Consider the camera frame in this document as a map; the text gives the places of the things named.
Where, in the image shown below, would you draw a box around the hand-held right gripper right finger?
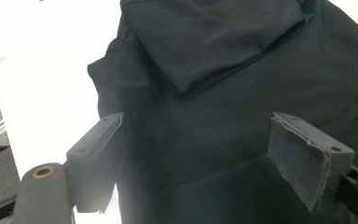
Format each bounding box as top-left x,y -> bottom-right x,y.
267,111 -> 358,224

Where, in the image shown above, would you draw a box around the white table cover sheet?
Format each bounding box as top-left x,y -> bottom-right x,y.
0,0 -> 358,224

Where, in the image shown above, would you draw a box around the black shorts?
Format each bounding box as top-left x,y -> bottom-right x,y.
87,0 -> 358,224

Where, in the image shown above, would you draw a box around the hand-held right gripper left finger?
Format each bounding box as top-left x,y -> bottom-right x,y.
12,111 -> 127,224

